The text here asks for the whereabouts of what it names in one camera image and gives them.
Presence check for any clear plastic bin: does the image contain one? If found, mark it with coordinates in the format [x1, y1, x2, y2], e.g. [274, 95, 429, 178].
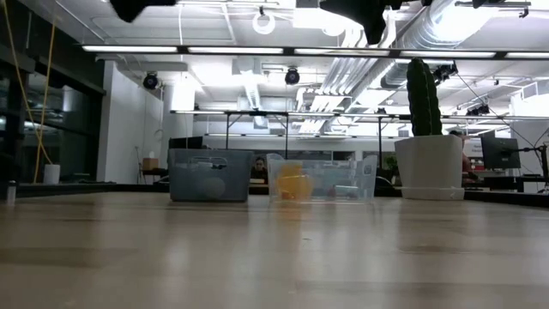
[265, 153, 379, 203]

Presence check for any grey plastic bin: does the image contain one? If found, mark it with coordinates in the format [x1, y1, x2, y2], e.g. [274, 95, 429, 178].
[167, 148, 255, 203]

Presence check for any long ceiling light bar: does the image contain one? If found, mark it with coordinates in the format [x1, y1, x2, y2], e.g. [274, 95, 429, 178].
[81, 44, 549, 61]

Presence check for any green cactus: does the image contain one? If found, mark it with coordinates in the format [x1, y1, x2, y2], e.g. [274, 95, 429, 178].
[405, 57, 443, 137]

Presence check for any white plant pot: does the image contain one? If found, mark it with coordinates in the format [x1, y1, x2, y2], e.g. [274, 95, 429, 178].
[393, 134, 466, 202]

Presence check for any black computer monitor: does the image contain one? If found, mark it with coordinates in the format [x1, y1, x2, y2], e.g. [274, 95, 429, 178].
[480, 135, 522, 171]

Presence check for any white cup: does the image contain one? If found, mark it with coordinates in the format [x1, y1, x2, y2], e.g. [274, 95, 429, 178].
[42, 163, 62, 185]

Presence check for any silver ventilation duct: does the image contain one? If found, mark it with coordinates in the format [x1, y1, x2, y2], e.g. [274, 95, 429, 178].
[379, 0, 458, 90]

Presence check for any white ceiling ring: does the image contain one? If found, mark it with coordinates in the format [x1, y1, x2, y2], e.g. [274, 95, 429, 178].
[251, 10, 277, 36]

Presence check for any yellow hanging cable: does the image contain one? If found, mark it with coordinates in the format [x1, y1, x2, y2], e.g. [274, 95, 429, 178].
[34, 23, 57, 185]
[2, 0, 54, 167]

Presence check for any background black metal frame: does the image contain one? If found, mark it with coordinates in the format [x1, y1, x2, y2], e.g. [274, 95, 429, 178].
[170, 109, 549, 155]

